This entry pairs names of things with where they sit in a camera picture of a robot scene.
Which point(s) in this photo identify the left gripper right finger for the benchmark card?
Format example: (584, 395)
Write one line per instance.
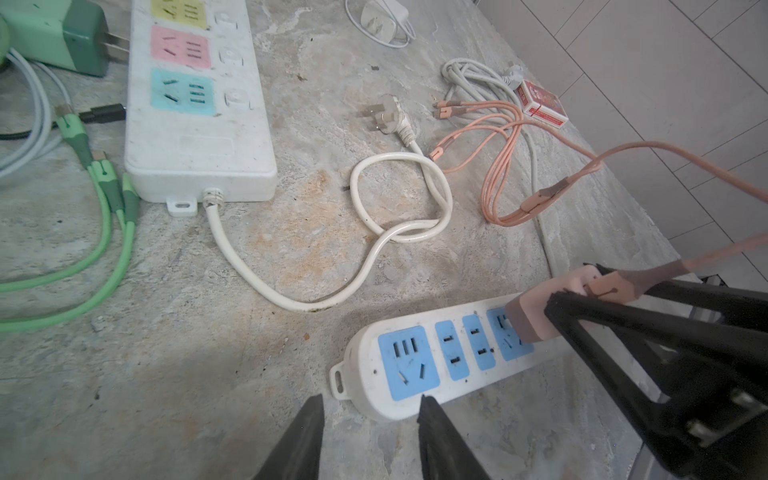
(443, 452)

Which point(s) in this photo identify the pink charger plug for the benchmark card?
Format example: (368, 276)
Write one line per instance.
(529, 314)

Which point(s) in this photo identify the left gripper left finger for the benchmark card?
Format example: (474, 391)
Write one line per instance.
(297, 454)

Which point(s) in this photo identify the short blue power strip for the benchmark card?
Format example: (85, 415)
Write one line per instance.
(389, 365)

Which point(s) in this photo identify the red card box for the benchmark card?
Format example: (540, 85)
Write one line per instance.
(541, 104)

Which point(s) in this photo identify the green charger plug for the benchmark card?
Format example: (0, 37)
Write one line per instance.
(67, 34)

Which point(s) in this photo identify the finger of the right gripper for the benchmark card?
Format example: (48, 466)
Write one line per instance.
(711, 422)

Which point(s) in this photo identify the long multicolour power strip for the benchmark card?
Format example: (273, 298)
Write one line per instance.
(196, 117)

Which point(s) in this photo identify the white charger with cable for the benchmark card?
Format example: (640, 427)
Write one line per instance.
(385, 22)

